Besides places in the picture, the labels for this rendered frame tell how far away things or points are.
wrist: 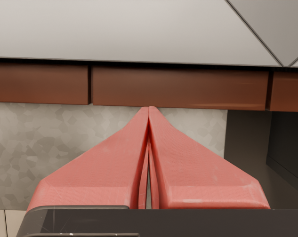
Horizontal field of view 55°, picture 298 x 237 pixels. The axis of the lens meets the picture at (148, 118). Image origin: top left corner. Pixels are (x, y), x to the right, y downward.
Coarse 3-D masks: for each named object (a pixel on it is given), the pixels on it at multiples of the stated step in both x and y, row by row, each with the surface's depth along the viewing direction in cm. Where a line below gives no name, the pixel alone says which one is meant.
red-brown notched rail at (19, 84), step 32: (0, 64) 28; (32, 64) 28; (64, 64) 28; (0, 96) 29; (32, 96) 29; (64, 96) 29; (96, 96) 29; (128, 96) 29; (160, 96) 29; (192, 96) 29; (224, 96) 29; (256, 96) 29; (288, 96) 29
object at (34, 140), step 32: (0, 128) 45; (32, 128) 45; (64, 128) 44; (96, 128) 44; (192, 128) 44; (224, 128) 44; (0, 160) 46; (32, 160) 45; (64, 160) 45; (0, 192) 47; (32, 192) 46
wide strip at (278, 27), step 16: (240, 0) 23; (256, 0) 23; (272, 0) 23; (288, 0) 23; (256, 16) 24; (272, 16) 24; (288, 16) 24; (256, 32) 24; (272, 32) 24; (288, 32) 24; (272, 48) 24; (288, 48) 24; (288, 64) 24
